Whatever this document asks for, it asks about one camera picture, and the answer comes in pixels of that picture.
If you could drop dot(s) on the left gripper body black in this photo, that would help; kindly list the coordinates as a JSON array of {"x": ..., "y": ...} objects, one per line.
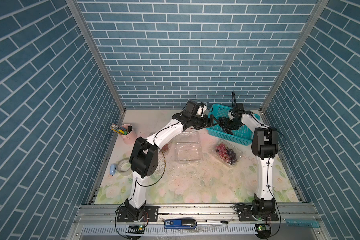
[{"x": 198, "y": 122}]

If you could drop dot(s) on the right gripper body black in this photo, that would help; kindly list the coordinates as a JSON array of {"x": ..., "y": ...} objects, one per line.
[{"x": 233, "y": 125}]

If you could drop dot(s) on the red grape bunch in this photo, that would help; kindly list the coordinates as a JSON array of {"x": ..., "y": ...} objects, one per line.
[{"x": 221, "y": 150}]

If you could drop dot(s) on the clear clamshell container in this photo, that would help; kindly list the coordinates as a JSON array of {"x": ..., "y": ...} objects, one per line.
[
  {"x": 230, "y": 146},
  {"x": 188, "y": 147},
  {"x": 165, "y": 148}
]

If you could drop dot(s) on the dark purple grape bunch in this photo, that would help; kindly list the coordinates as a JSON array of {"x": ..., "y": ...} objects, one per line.
[{"x": 232, "y": 156}]

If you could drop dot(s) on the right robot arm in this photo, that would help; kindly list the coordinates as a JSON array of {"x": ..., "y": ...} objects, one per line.
[{"x": 264, "y": 148}]

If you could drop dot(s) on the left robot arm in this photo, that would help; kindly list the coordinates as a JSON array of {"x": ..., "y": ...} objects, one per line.
[{"x": 144, "y": 158}]

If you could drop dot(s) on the black grape bunch lower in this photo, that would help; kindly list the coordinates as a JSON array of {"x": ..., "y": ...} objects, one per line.
[{"x": 228, "y": 127}]

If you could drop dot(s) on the teal plastic basket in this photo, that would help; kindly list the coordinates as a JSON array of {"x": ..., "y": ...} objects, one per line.
[{"x": 245, "y": 134}]

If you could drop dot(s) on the pink pen cup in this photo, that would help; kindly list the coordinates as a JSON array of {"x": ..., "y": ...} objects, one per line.
[{"x": 130, "y": 136}]

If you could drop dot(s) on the coloured pens bundle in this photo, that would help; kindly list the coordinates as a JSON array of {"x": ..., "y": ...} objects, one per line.
[{"x": 118, "y": 129}]

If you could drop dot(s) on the white tape roll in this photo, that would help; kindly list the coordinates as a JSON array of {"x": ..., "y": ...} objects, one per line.
[{"x": 124, "y": 167}]

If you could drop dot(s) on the small blue object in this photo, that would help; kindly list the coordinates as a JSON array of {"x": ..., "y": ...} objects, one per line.
[{"x": 113, "y": 169}]

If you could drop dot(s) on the black marker pen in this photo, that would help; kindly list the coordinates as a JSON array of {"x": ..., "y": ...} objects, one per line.
[{"x": 217, "y": 222}]

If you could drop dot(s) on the blue black handheld device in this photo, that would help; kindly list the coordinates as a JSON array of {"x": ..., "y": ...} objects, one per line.
[{"x": 180, "y": 224}]

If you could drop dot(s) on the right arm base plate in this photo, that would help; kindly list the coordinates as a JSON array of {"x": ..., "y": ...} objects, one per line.
[{"x": 246, "y": 213}]

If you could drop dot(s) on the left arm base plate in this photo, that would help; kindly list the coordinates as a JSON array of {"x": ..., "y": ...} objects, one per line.
[{"x": 130, "y": 214}]

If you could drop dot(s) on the aluminium front rail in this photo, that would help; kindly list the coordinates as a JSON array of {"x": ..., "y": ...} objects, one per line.
[{"x": 98, "y": 222}]

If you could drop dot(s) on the teal metal bracket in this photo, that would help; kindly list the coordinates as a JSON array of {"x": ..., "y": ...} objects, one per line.
[{"x": 303, "y": 223}]

